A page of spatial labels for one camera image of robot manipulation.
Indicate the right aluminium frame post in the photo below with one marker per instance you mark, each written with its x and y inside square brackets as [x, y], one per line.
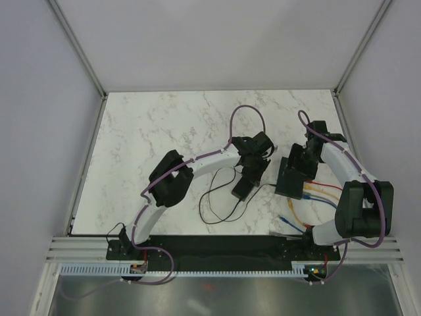
[375, 22]

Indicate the left aluminium frame post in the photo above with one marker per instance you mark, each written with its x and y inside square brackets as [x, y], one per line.
[76, 46]

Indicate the aluminium front rail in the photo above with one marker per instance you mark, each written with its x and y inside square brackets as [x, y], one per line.
[93, 250]

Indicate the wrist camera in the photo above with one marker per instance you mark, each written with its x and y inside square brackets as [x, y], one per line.
[273, 149]
[318, 126]

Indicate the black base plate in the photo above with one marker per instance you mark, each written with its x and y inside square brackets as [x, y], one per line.
[212, 253]

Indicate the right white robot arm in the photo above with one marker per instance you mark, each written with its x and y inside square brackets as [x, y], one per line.
[364, 210]

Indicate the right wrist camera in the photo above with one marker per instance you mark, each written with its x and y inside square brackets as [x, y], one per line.
[318, 126]

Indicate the aluminium frame post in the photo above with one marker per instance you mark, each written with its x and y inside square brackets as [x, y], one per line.
[375, 22]
[76, 46]

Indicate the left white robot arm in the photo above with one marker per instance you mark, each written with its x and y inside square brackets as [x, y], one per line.
[171, 179]

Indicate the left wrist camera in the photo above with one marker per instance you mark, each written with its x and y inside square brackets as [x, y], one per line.
[273, 149]

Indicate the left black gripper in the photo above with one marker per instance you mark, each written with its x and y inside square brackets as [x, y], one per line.
[256, 178]

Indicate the black network switch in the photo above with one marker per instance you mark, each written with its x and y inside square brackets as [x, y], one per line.
[289, 182]

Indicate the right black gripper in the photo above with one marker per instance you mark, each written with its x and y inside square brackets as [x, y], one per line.
[295, 153]

